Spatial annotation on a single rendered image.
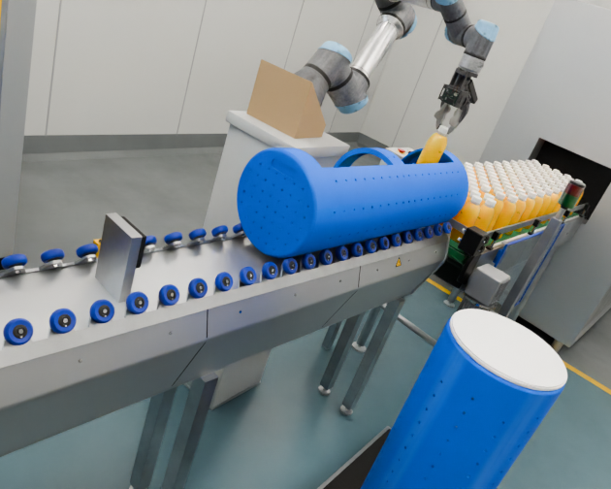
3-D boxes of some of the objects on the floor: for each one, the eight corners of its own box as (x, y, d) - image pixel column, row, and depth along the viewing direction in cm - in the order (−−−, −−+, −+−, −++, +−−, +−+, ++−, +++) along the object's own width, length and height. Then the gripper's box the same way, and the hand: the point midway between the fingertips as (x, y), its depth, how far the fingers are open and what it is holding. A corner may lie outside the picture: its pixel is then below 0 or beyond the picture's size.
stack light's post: (438, 415, 263) (551, 216, 217) (442, 412, 266) (554, 215, 220) (445, 421, 261) (561, 221, 215) (449, 417, 264) (563, 220, 218)
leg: (124, 489, 178) (162, 340, 152) (140, 481, 182) (179, 334, 156) (134, 503, 175) (174, 351, 149) (149, 494, 179) (191, 345, 153)
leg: (337, 408, 244) (388, 295, 218) (344, 405, 248) (396, 292, 222) (346, 417, 241) (400, 303, 215) (354, 412, 245) (407, 300, 219)
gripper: (446, 62, 176) (420, 124, 185) (476, 75, 171) (447, 138, 179) (458, 66, 183) (432, 125, 192) (487, 78, 177) (459, 139, 186)
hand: (444, 128), depth 187 cm, fingers closed on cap, 4 cm apart
